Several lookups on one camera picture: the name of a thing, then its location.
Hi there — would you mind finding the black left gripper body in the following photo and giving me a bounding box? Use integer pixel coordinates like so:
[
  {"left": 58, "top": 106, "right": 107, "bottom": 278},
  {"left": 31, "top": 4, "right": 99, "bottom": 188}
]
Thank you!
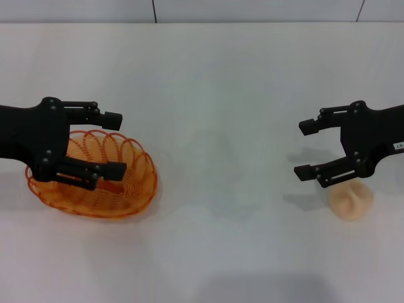
[{"left": 0, "top": 97, "right": 69, "bottom": 183}]

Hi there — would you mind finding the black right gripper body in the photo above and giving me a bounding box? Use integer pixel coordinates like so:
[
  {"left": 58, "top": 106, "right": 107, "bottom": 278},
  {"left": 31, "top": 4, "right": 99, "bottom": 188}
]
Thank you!
[{"left": 340, "top": 100, "right": 404, "bottom": 179}]

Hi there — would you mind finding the orange woven plastic basket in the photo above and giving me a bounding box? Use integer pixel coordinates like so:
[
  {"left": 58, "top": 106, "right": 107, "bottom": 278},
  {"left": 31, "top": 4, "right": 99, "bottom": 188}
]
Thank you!
[{"left": 25, "top": 129, "right": 158, "bottom": 218}]

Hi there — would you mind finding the pale round steamed bun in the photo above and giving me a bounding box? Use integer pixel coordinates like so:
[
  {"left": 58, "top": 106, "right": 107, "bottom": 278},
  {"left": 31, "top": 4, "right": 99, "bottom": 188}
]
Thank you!
[{"left": 329, "top": 182, "right": 375, "bottom": 222}]

